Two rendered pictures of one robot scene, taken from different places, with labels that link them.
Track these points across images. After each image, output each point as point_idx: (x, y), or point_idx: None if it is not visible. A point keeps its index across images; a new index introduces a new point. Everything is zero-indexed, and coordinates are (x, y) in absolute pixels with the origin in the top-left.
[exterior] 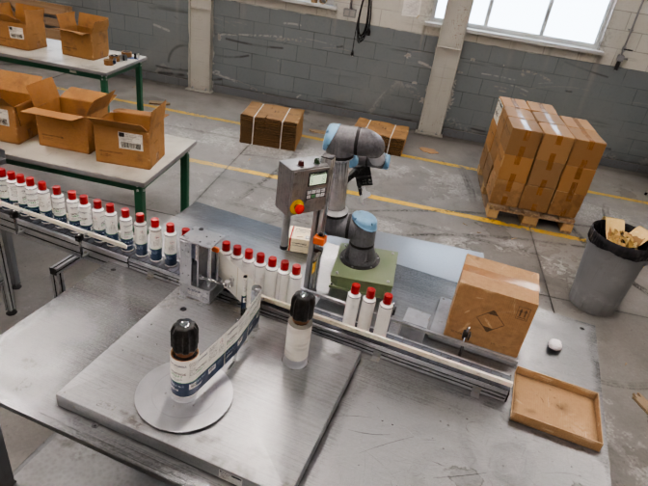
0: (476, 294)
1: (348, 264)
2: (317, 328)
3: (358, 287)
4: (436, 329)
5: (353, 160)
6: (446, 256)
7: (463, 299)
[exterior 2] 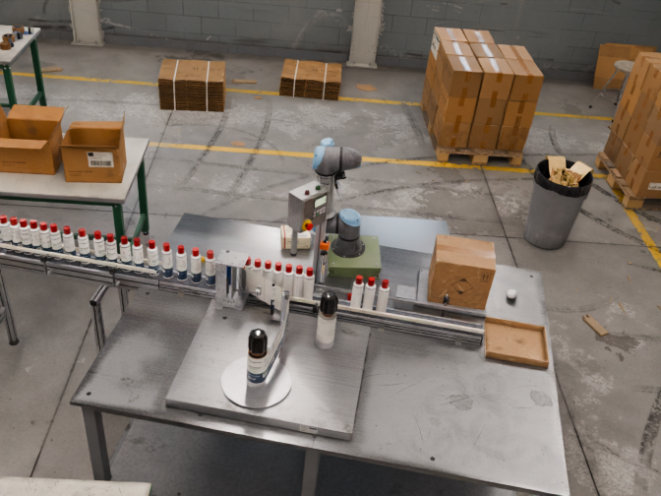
0: (450, 268)
1: (340, 255)
2: None
3: (361, 279)
4: (421, 297)
5: None
6: (416, 229)
7: (440, 273)
